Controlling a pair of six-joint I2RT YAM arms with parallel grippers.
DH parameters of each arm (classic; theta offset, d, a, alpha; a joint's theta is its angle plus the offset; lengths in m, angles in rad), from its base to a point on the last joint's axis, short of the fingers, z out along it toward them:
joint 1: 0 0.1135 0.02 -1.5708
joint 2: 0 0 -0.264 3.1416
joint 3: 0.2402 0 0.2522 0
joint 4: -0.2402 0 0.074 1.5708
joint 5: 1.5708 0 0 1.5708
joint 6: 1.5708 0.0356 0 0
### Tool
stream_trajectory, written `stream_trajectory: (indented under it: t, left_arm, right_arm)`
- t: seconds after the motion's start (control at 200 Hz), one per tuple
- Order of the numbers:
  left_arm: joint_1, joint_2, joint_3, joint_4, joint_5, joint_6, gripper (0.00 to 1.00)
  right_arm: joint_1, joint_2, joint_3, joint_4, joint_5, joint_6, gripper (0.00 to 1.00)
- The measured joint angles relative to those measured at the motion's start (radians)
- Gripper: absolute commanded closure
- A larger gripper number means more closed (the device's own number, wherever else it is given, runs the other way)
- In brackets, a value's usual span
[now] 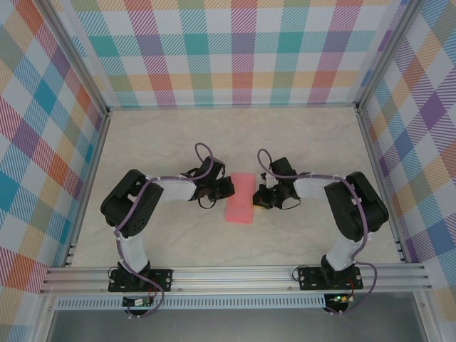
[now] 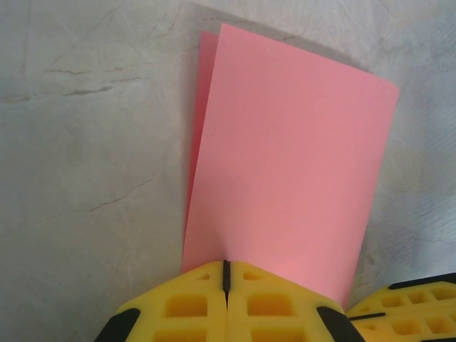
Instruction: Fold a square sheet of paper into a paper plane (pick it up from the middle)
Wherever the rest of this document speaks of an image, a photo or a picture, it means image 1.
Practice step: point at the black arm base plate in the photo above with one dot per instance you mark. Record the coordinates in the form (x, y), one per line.
(162, 279)
(310, 278)

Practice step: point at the grey metal panel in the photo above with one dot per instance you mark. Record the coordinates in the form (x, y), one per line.
(231, 327)

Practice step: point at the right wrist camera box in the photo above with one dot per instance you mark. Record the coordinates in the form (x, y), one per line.
(268, 180)

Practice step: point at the aluminium frame post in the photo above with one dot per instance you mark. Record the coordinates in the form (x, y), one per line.
(78, 60)
(384, 53)

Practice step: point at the aluminium side rail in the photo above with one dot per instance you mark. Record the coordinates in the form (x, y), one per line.
(382, 185)
(88, 189)

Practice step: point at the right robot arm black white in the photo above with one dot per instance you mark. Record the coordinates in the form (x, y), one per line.
(356, 206)

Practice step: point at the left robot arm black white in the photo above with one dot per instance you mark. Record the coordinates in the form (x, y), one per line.
(142, 210)

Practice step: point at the pink paper sheet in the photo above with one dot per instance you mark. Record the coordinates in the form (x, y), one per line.
(242, 199)

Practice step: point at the small green circuit board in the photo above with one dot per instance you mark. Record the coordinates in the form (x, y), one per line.
(137, 302)
(340, 298)

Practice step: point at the thin aluminium back rail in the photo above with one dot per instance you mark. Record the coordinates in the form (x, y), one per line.
(231, 106)

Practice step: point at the long aluminium frame rail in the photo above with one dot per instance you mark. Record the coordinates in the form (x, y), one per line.
(231, 279)

